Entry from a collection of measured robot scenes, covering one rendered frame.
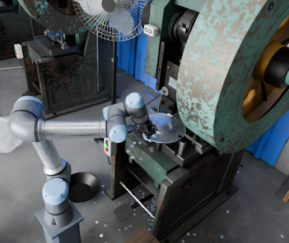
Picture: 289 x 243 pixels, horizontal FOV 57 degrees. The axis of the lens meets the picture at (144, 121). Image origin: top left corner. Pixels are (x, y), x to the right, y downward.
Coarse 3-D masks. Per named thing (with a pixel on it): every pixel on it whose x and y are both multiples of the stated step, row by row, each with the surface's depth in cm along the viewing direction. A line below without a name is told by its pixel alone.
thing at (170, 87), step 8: (168, 64) 141; (176, 64) 138; (168, 72) 143; (176, 72) 139; (168, 80) 145; (176, 80) 140; (168, 88) 147; (176, 88) 142; (168, 96) 149; (160, 104) 151; (168, 104) 147; (176, 104) 146; (168, 112) 149; (176, 112) 149
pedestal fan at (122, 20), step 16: (80, 0) 187; (96, 0) 185; (112, 0) 176; (128, 0) 187; (144, 0) 176; (112, 16) 194; (128, 16) 185; (128, 32) 196; (112, 64) 221; (112, 80) 230; (112, 96) 239
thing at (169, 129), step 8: (152, 120) 162; (160, 120) 163; (168, 120) 164; (176, 120) 164; (160, 128) 155; (168, 128) 156; (176, 128) 158; (184, 128) 158; (152, 136) 149; (160, 136) 150; (168, 136) 151; (176, 136) 151
